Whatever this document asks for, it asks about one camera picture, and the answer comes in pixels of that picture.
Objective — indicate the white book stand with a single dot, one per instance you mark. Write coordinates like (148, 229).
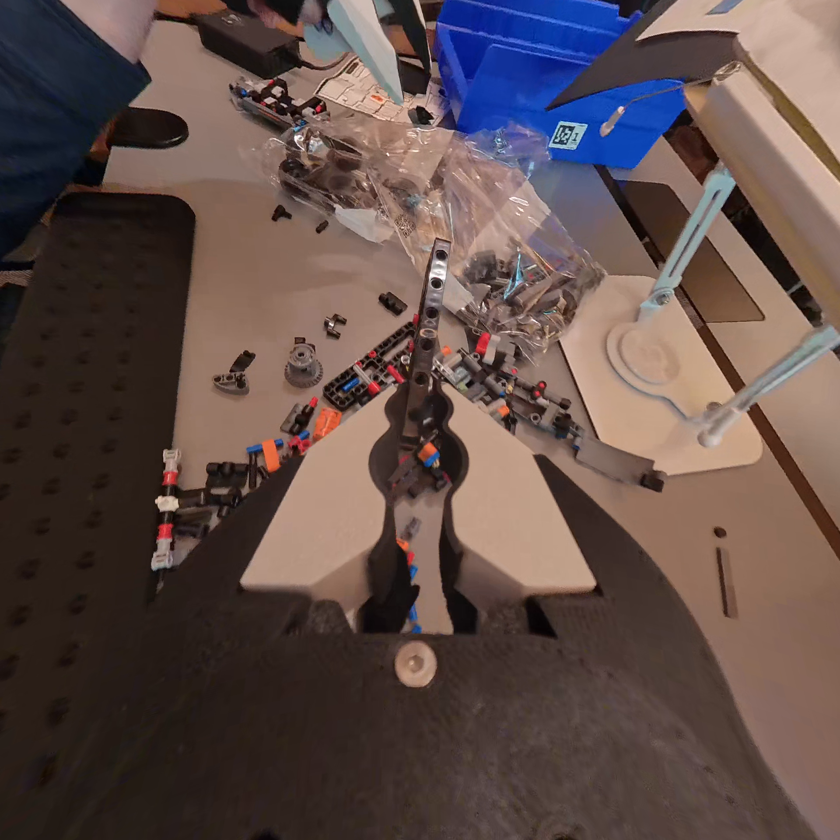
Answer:
(656, 407)

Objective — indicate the lego subassembly with curved panel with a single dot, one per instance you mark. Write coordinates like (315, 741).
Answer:
(512, 394)

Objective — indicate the black perforated mat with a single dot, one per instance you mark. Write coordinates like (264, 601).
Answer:
(85, 426)

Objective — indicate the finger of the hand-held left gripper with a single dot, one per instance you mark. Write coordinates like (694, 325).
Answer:
(413, 33)
(367, 46)

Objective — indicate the printed paper leaflets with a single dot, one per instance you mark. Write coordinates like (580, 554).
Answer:
(367, 98)

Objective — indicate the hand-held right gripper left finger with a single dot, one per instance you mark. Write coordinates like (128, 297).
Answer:
(315, 525)

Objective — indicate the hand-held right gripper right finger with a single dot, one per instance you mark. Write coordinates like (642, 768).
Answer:
(518, 525)

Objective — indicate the scattered loose lego pieces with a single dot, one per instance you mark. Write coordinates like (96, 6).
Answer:
(216, 479)

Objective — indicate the lego instruction booklet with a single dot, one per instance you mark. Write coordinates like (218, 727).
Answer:
(643, 65)

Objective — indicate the black lego beam with holes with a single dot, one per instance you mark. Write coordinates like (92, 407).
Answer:
(430, 315)

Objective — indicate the clear bag of lego pieces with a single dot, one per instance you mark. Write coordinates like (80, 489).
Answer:
(459, 197)

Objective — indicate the black lego frame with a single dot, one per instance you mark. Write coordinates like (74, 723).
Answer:
(367, 377)

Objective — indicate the grey lego gear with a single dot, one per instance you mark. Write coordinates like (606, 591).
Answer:
(303, 364)

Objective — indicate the black power adapter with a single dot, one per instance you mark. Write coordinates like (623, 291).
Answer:
(249, 39)

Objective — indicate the black chair armrest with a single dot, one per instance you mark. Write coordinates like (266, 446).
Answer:
(148, 128)

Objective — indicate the person's left forearm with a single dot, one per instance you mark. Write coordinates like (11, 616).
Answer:
(59, 98)

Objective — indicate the blue bin with tag label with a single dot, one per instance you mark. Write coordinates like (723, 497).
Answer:
(512, 111)

